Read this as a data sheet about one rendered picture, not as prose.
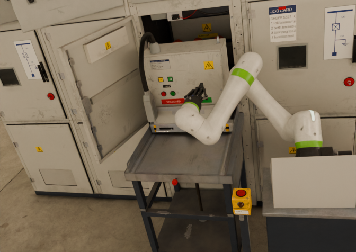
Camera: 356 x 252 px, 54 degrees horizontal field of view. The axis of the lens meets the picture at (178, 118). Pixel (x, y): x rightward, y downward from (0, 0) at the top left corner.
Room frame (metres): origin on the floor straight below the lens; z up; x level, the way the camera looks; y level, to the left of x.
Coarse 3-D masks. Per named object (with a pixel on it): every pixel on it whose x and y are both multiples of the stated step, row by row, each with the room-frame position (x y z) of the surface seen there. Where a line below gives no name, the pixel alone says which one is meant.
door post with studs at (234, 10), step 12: (240, 12) 2.07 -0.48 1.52; (240, 24) 2.08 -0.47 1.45; (240, 36) 2.08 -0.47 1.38; (240, 48) 2.08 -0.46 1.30; (240, 108) 2.09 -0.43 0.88; (252, 156) 2.07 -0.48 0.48; (252, 168) 2.07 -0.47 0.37; (252, 180) 2.08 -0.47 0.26; (252, 192) 2.08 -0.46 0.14; (252, 204) 2.08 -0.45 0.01
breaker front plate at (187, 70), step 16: (144, 64) 2.02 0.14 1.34; (176, 64) 1.95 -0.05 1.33; (192, 64) 1.92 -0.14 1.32; (176, 80) 1.95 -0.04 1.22; (192, 80) 1.92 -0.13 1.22; (208, 80) 1.89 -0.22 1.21; (160, 96) 2.00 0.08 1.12; (176, 96) 1.96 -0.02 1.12; (208, 96) 1.89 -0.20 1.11; (160, 112) 2.00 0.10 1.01; (208, 112) 1.90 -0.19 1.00
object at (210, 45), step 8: (200, 40) 2.11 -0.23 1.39; (208, 40) 2.08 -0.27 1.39; (216, 40) 2.05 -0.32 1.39; (224, 40) 2.02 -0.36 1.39; (160, 48) 2.11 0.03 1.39; (168, 48) 2.07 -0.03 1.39; (176, 48) 2.04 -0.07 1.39; (184, 48) 2.01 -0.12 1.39; (192, 48) 1.98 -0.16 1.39; (200, 48) 1.96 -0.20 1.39; (208, 48) 1.93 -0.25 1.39; (216, 48) 1.90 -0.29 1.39; (224, 48) 1.99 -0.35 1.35; (144, 56) 2.01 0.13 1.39; (224, 56) 1.96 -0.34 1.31; (224, 64) 1.94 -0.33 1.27; (224, 72) 1.91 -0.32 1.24; (224, 80) 1.88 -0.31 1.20
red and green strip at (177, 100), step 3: (165, 99) 1.98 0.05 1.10; (168, 99) 1.98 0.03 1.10; (171, 99) 1.97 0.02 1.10; (174, 99) 1.96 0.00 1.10; (177, 99) 1.96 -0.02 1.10; (180, 99) 1.95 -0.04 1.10; (183, 99) 1.95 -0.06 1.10; (210, 99) 1.89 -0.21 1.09; (162, 102) 1.99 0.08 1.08; (165, 102) 1.99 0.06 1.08; (168, 102) 1.98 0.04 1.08; (171, 102) 1.97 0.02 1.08; (174, 102) 1.97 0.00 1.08; (177, 102) 1.96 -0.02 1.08; (180, 102) 1.95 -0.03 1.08; (183, 102) 1.95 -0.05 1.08; (204, 102) 1.90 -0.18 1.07; (207, 102) 1.90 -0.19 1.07; (210, 102) 1.89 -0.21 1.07
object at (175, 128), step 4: (232, 120) 1.87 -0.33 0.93; (152, 124) 2.02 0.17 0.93; (156, 124) 2.01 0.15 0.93; (160, 124) 2.00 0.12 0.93; (164, 124) 1.99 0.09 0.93; (168, 124) 1.98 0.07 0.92; (172, 124) 1.97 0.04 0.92; (228, 124) 1.85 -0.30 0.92; (232, 124) 1.84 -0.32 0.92; (152, 128) 2.02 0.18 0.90; (160, 128) 2.00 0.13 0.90; (164, 128) 1.99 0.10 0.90; (168, 128) 1.98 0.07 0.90; (172, 128) 1.97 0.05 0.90; (176, 128) 1.96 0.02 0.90; (228, 128) 1.85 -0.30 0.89
